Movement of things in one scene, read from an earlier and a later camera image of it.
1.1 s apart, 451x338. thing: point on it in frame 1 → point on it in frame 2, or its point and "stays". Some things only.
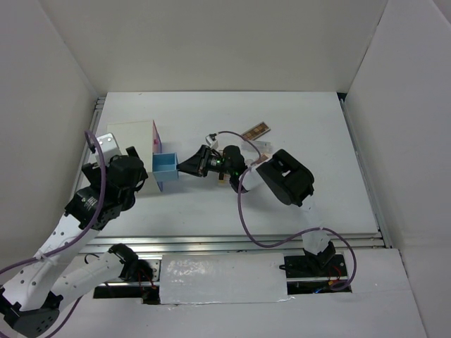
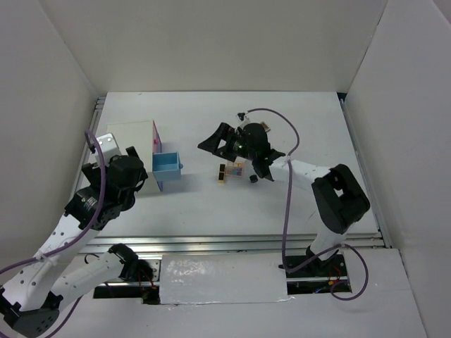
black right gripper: (198, 164) → (212, 143)
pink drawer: (156, 140) stays
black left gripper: (94, 172) stays
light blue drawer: (164, 166) stays
